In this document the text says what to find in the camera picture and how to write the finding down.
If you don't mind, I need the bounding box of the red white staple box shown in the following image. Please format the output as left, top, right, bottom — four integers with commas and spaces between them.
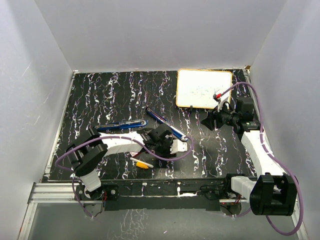
129, 151, 139, 157

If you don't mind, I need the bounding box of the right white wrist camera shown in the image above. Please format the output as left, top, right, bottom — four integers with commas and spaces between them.
213, 92, 230, 112

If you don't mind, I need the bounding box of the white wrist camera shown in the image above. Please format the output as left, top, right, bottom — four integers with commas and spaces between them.
213, 92, 230, 112
170, 139, 188, 154

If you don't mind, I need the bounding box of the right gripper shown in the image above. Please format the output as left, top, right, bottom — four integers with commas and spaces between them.
200, 101, 239, 131

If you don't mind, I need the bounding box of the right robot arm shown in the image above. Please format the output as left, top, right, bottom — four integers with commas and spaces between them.
201, 97, 297, 216

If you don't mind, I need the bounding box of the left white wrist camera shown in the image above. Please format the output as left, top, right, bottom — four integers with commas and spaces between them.
170, 139, 188, 154

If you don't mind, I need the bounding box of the small whiteboard orange frame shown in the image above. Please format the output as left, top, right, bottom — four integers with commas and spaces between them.
176, 69, 233, 109

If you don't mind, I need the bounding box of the yellow marker cap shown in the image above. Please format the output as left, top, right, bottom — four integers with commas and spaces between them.
136, 162, 149, 169

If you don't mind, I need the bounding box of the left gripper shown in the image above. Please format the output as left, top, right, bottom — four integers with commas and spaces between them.
153, 138, 176, 159

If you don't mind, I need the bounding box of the white marker pen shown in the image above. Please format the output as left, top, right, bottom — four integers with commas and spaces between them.
130, 157, 154, 169

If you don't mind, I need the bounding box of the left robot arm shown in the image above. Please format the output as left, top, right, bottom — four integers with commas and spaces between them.
66, 126, 177, 200

